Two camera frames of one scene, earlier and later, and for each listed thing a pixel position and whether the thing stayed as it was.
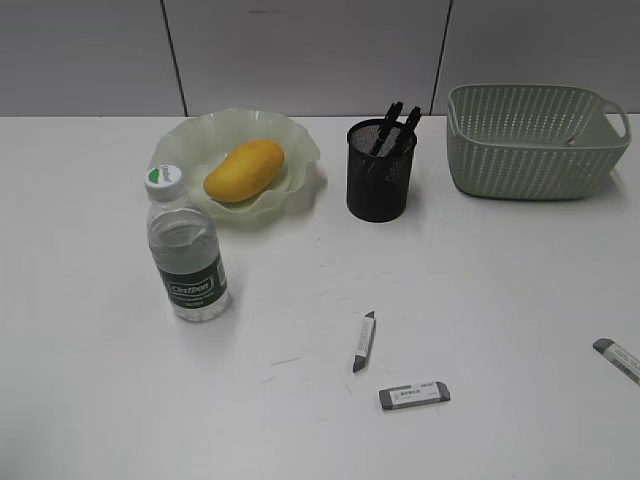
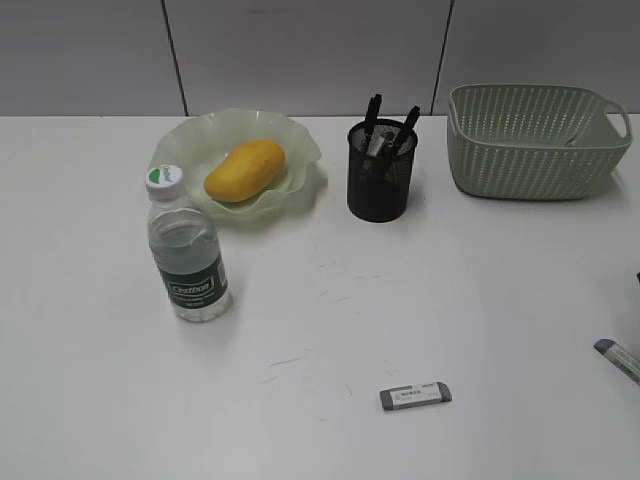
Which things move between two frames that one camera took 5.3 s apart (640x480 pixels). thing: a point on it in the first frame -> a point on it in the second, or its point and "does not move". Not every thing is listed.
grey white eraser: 414,395 does not move
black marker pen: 390,120 -> 371,118
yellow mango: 252,167 does not move
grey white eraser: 364,341 -> 375,146
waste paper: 572,140 does not move
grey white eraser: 618,357 does not move
